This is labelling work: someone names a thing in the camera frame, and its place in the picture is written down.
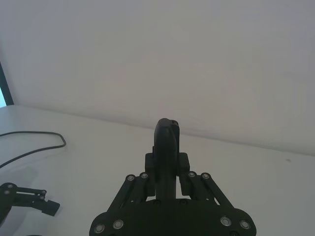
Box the thin black cable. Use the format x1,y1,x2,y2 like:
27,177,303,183
0,131,67,169

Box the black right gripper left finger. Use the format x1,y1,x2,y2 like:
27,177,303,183
107,118,178,215

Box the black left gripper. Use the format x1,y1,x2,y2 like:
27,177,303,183
0,181,61,223

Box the white table cloth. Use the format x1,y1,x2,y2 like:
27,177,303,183
0,105,315,236

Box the dark grey post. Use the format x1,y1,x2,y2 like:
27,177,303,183
0,60,14,108

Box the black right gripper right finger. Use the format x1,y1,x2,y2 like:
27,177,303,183
171,119,235,210

